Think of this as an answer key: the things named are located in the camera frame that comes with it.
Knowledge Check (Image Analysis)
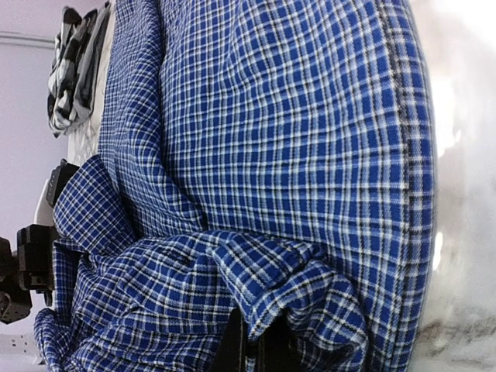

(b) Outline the blue checked long sleeve shirt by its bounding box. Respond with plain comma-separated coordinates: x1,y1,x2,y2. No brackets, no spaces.
34,1,435,371

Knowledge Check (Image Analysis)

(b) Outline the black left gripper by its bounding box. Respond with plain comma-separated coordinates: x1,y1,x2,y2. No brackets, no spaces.
1,159,79,325

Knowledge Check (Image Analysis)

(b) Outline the black white plaid folded shirt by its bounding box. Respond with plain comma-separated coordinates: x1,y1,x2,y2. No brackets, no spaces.
47,2,112,138

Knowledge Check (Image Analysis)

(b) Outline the aluminium back wall rail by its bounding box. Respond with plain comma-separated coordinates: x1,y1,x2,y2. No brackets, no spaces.
0,31,55,50

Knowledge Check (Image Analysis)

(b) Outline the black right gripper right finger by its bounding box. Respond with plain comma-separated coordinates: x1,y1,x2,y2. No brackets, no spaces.
258,319,301,372

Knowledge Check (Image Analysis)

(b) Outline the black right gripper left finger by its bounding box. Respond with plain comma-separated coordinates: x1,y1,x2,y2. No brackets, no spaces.
211,308,248,372

